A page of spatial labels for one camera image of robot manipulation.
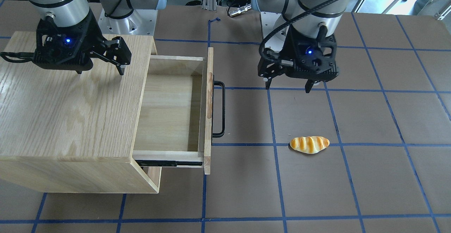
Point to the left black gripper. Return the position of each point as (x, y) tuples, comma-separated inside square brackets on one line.
[(293, 42)]

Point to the toy bread roll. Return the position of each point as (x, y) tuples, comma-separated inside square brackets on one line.
[(309, 144)]

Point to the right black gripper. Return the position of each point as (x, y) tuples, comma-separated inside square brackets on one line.
[(92, 32)]

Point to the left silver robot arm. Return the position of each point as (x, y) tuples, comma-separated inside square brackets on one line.
[(304, 15)]

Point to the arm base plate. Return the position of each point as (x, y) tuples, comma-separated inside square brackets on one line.
[(270, 21), (140, 22)]

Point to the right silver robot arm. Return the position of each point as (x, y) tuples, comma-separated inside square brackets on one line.
[(67, 13)]

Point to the wooden drawer cabinet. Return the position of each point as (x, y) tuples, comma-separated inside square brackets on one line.
[(75, 133)]

